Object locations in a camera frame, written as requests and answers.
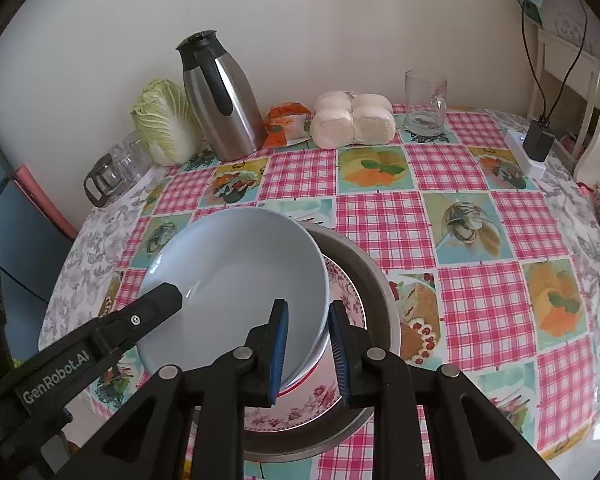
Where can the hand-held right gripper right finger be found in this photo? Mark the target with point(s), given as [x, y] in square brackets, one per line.
[339, 355]

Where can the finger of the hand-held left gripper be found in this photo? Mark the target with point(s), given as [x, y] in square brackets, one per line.
[155, 305]

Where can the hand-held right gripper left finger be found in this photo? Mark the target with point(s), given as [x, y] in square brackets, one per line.
[280, 350]

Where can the round floral plate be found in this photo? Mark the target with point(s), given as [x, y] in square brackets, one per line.
[300, 412]

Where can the stainless steel basin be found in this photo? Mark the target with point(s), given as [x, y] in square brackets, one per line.
[375, 300]

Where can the light blue bowl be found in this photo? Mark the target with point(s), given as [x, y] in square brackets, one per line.
[230, 270]

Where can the clear drinking glass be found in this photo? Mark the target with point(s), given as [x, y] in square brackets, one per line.
[136, 155]

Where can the blue panel with pink edge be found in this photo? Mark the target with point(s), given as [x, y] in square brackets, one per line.
[10, 210]

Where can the napa cabbage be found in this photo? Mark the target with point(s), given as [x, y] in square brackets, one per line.
[165, 125]

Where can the stainless steel thermos jug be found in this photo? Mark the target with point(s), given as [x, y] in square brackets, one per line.
[235, 105]

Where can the orange snack packet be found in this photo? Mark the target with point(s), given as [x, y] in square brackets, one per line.
[286, 127]

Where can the bag of steamed buns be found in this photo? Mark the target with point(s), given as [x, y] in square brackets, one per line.
[350, 122]

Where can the clear glass mug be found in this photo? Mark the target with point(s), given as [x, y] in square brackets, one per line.
[425, 105]

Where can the white power strip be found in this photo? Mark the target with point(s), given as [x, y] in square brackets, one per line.
[517, 142]

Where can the black charger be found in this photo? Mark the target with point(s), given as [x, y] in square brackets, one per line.
[539, 141]

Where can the white cutout chair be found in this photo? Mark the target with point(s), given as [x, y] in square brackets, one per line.
[595, 150]

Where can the white side cabinet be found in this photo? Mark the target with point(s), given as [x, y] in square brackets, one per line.
[565, 50]

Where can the teal cloth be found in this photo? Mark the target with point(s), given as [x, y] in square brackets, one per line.
[529, 2]

